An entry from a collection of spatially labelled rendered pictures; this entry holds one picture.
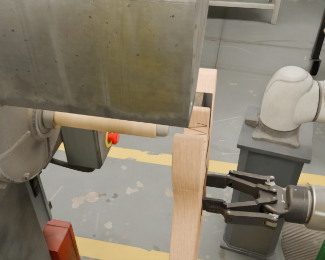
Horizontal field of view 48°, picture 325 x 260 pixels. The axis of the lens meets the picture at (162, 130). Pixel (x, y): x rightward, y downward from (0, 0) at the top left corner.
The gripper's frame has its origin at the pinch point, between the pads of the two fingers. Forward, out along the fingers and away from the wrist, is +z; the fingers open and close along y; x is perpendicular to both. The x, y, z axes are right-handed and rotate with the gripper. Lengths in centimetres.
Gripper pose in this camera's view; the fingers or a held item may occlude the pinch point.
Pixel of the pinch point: (205, 191)
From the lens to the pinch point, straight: 79.6
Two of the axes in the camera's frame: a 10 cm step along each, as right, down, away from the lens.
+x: 0.1, -8.4, -5.4
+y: 2.0, -5.3, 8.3
